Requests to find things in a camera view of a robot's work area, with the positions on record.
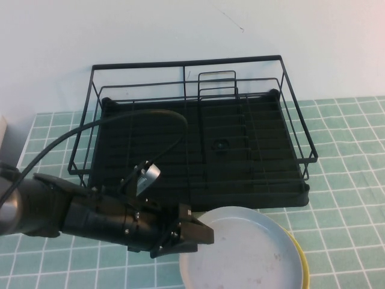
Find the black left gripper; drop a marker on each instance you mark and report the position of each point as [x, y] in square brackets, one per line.
[150, 225]

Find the grey round plate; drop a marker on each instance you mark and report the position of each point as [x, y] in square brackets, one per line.
[246, 250]

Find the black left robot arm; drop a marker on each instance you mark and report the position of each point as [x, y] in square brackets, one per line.
[30, 204]

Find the yellow round plate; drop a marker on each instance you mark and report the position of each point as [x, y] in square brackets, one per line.
[305, 265]

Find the black plastic drip tray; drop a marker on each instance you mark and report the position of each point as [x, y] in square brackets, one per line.
[270, 186]

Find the green checked tablecloth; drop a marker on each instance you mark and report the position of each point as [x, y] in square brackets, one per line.
[346, 210]

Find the beige box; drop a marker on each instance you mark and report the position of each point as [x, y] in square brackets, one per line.
[2, 132]

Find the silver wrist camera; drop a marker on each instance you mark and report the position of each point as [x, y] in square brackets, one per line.
[149, 177]

